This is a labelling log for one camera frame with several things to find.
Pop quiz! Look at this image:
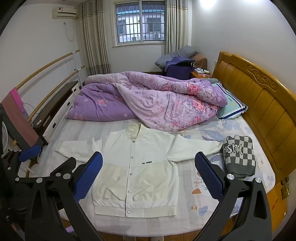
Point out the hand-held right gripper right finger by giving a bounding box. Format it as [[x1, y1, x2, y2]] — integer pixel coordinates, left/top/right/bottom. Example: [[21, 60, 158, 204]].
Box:
[[192, 151, 273, 241]]

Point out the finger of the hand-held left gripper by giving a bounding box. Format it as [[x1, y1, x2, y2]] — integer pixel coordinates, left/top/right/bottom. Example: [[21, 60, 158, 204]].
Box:
[[0, 102, 44, 163], [49, 157, 77, 179]]

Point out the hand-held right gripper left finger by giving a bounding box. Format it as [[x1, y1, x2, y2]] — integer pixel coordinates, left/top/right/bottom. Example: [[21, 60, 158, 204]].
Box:
[[24, 151, 104, 241]]

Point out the white snap-button jacket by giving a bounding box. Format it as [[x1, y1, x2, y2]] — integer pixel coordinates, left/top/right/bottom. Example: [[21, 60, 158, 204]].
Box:
[[55, 123, 223, 218]]

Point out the white standing fan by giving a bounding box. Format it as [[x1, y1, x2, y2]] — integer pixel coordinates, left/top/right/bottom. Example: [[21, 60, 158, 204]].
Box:
[[1, 120, 9, 153]]

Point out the folded grey checkered sweater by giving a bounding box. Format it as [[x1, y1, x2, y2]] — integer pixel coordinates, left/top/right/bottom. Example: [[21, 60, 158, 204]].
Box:
[[223, 136, 256, 178]]

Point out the reddish brown towel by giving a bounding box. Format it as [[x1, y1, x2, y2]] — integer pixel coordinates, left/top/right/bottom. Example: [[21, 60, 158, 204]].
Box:
[[1, 91, 40, 149]]

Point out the pink towel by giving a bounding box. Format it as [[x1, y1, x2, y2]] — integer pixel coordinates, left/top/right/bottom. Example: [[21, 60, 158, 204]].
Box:
[[9, 88, 29, 115]]

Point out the striped light blue pillow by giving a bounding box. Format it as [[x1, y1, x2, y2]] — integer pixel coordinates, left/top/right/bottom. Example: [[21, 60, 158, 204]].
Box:
[[209, 79, 248, 121]]

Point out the purple floral quilt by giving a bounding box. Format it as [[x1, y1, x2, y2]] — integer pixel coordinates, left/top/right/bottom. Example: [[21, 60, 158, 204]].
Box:
[[67, 71, 228, 133]]

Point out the wooden nightstand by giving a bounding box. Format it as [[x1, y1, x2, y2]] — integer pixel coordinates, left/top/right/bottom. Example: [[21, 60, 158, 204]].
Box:
[[191, 68, 212, 80]]

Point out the purple cloth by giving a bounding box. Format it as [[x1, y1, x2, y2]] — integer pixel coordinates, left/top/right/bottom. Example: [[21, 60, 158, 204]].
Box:
[[165, 57, 196, 79]]

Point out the brown chair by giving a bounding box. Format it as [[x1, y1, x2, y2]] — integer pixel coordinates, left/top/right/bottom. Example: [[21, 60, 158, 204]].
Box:
[[192, 54, 208, 70]]

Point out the grey pillow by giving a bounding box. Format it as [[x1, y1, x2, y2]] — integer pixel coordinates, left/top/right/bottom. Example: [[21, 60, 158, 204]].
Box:
[[155, 46, 199, 68]]

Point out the striped beige curtain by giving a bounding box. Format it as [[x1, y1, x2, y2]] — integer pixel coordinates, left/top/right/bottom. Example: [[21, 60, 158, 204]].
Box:
[[165, 0, 192, 55], [80, 0, 111, 76]]

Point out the barred window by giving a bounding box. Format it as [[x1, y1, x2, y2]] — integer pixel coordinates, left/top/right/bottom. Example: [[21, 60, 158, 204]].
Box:
[[112, 0, 167, 48]]

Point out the wooden wall rail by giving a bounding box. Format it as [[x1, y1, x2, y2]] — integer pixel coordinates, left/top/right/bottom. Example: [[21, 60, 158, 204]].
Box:
[[16, 50, 80, 91], [27, 65, 85, 123]]

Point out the white rail post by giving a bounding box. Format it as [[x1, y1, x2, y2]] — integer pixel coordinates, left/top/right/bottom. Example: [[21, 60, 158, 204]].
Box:
[[73, 52, 83, 89]]

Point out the air conditioner power cable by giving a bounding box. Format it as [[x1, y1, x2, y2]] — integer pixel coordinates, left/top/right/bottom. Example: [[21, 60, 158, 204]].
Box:
[[65, 22, 76, 42]]

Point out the white wall air conditioner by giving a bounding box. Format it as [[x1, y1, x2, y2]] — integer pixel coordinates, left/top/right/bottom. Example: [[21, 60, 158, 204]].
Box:
[[52, 1, 77, 19]]

